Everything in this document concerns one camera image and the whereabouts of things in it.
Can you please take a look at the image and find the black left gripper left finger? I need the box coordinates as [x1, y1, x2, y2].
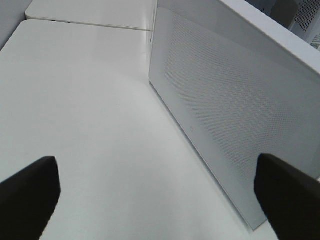
[0, 156, 61, 240]

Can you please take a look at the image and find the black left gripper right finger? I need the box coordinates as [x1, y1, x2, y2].
[254, 153, 320, 240]

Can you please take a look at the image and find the white microwave oven body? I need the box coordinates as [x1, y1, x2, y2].
[148, 0, 320, 76]

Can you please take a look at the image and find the white microwave door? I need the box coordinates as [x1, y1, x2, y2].
[149, 7, 320, 229]

